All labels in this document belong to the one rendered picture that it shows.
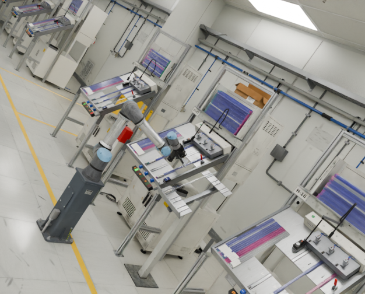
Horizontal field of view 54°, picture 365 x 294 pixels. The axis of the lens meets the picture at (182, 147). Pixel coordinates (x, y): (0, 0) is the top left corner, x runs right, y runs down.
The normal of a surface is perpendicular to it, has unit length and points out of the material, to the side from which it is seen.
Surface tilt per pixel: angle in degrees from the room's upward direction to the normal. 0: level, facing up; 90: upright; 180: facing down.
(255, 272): 44
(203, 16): 90
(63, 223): 90
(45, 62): 90
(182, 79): 90
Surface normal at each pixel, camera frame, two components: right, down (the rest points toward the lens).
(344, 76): -0.66, -0.31
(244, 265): -0.06, -0.80
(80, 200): 0.57, 0.51
